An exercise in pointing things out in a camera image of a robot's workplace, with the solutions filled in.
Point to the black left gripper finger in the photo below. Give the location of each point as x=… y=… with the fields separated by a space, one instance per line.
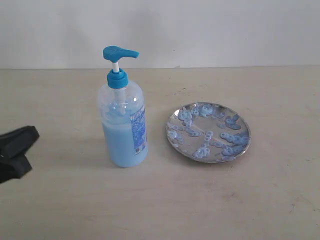
x=13 y=168
x=17 y=142

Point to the blue pump soap bottle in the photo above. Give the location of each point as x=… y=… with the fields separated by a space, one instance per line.
x=122 y=111

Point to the round steel plate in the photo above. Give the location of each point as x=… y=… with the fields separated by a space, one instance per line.
x=208 y=132

